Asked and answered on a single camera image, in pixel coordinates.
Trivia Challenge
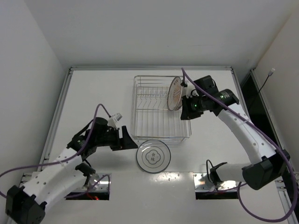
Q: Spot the green rim lettered plate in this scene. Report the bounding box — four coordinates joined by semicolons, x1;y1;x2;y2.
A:
175;100;183;111

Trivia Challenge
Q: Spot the orange sunburst plate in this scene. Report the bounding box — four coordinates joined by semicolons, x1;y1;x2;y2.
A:
167;76;182;111

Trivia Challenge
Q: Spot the metal wire dish rack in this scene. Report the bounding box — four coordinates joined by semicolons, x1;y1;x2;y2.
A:
131;75;192;144

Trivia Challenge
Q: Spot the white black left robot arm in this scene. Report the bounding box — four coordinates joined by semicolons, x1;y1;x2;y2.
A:
5;117;138;224

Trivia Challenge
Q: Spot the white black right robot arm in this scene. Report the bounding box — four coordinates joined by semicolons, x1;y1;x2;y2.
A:
180;76;287;190

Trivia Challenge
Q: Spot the white plate with centre emblem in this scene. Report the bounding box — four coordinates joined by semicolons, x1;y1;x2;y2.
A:
136;140;171;174

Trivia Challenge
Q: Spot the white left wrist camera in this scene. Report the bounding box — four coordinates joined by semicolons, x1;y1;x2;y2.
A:
108;113;122;129

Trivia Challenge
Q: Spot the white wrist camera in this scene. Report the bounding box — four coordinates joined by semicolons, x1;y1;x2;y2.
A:
181;80;199;98
108;113;122;129

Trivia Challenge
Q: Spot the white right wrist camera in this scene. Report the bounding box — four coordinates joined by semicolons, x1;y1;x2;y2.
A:
181;80;199;98

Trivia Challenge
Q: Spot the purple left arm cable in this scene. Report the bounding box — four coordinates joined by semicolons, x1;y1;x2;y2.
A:
0;104;111;199

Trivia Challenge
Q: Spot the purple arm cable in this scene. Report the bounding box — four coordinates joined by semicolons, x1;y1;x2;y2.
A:
0;104;111;199
181;67;299;222

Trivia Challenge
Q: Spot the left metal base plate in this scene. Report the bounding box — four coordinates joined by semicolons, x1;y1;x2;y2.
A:
72;173;111;193

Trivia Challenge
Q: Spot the metal base plate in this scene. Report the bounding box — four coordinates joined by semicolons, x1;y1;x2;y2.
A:
193;172;239;192
72;173;111;193

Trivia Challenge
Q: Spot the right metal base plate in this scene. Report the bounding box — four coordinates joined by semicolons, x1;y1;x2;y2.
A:
193;172;239;192

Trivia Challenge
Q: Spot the black wall cable with plug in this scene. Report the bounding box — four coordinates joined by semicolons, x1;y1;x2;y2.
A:
257;68;276;94

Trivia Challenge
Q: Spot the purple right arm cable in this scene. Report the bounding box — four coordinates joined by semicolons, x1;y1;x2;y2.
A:
181;67;299;222

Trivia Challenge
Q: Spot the aluminium table frame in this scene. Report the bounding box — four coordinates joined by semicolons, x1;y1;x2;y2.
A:
7;66;299;224

